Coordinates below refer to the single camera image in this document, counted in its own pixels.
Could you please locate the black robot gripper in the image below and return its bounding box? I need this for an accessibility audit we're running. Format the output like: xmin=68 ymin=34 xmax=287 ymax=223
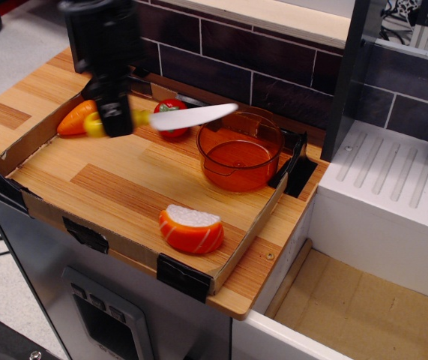
xmin=58 ymin=1 xmax=142 ymax=137

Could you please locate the yellow handled white toy knife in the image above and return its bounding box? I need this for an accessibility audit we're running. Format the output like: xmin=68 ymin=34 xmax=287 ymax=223
xmin=83 ymin=103 xmax=238 ymax=138

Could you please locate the orange transparent plastic pot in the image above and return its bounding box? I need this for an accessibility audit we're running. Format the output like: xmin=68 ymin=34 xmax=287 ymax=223
xmin=196 ymin=107 xmax=285 ymax=193

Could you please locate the cardboard fence with black tape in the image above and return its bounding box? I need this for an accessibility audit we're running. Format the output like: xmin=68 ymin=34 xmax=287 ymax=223
xmin=0 ymin=64 xmax=325 ymax=314

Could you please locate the orange toy carrot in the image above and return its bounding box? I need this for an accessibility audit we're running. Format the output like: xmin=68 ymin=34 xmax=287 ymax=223
xmin=57 ymin=100 xmax=97 ymax=136

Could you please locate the red toy tomato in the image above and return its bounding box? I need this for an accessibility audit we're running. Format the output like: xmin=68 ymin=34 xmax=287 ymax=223
xmin=152 ymin=97 xmax=192 ymax=139

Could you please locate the toy salmon sushi piece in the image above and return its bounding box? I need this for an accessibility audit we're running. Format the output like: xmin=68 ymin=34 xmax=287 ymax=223
xmin=159 ymin=204 xmax=224 ymax=254

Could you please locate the grey toy oven front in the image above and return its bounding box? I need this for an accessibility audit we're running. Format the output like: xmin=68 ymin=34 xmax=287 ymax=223
xmin=62 ymin=267 xmax=154 ymax=359

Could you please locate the white toy sink unit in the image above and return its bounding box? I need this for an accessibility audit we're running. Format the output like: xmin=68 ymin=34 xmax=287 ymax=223
xmin=232 ymin=122 xmax=428 ymax=359

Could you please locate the dark grey shelf post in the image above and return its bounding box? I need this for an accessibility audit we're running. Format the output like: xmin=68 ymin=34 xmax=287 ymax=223
xmin=321 ymin=1 xmax=385 ymax=161

